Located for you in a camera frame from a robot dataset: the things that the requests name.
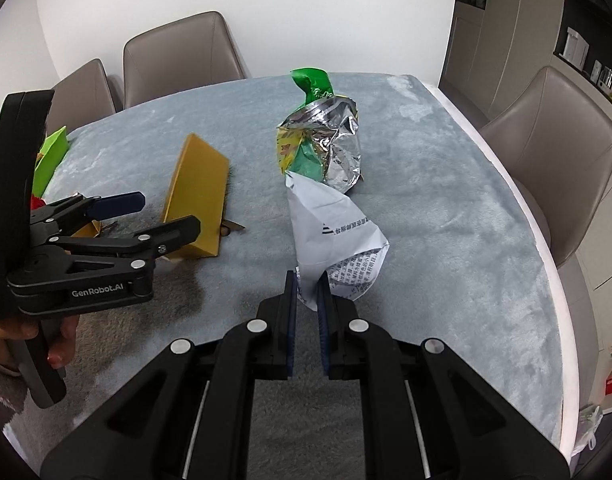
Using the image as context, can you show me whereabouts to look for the small knotted plastic bag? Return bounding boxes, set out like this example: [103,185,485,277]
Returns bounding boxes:
[576,405,604,456]

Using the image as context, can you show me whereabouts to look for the green foil snack wrapper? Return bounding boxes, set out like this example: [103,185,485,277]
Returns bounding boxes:
[275,67,364,196]

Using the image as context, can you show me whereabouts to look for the white printed paper wrapper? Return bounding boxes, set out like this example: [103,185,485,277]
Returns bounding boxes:
[285,170,391,311]

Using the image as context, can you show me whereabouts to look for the green scalloped plastic tray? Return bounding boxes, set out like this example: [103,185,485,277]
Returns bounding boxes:
[33,127,69,196]

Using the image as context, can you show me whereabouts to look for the gold cardboard box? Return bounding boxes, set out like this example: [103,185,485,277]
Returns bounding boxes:
[68,217,104,238]
[160,133,247,260]

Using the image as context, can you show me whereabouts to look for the white countertop appliance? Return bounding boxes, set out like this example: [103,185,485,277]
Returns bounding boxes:
[563,30,589,68]

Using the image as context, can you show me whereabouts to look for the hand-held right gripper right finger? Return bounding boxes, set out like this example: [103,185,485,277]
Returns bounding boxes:
[316,270,572,480]

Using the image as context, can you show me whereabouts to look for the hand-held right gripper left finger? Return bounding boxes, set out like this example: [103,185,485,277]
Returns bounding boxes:
[40,270,299,480]

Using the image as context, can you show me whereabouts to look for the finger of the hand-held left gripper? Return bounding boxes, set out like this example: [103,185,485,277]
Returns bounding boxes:
[48,215,202,262]
[28,191,146,226]

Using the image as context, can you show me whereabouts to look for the taupe leather dining chair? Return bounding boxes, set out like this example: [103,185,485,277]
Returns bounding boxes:
[46,58,118,133]
[123,11,249,110]
[478,66,612,268]

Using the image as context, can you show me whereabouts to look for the tall white cabinet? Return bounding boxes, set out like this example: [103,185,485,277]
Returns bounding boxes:
[438,0,569,121]

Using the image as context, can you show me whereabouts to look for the person's left hand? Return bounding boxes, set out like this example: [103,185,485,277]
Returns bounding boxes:
[0,316,80,377]

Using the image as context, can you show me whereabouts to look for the grey plush tablecloth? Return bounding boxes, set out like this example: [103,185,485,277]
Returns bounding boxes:
[6,72,569,461]

